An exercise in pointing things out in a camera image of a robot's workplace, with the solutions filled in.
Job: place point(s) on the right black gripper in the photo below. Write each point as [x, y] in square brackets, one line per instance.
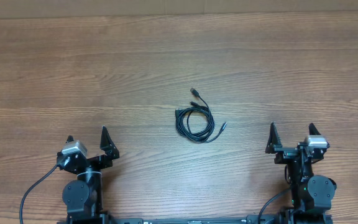
[285, 152]

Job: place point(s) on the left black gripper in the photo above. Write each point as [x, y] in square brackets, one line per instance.
[106, 146]

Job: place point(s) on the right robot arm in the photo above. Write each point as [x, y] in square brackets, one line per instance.
[311, 194]

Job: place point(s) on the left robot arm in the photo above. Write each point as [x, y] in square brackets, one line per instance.
[84, 196]

